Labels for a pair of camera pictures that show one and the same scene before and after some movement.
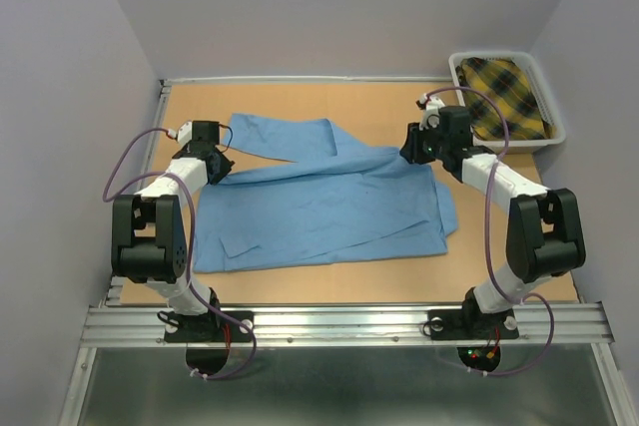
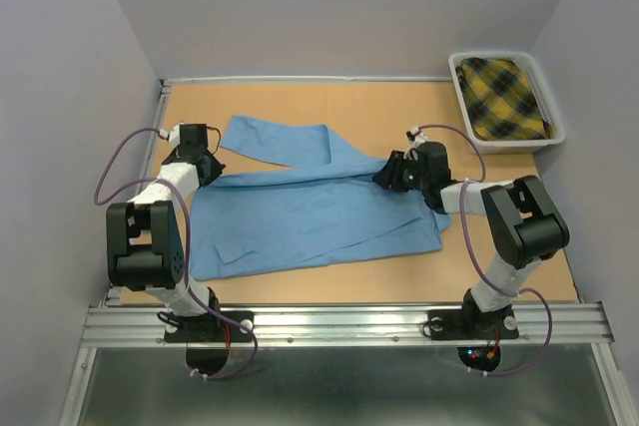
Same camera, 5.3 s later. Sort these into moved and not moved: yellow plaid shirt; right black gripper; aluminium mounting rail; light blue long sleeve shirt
Moved: right black gripper
Not moved: aluminium mounting rail; yellow plaid shirt; light blue long sleeve shirt
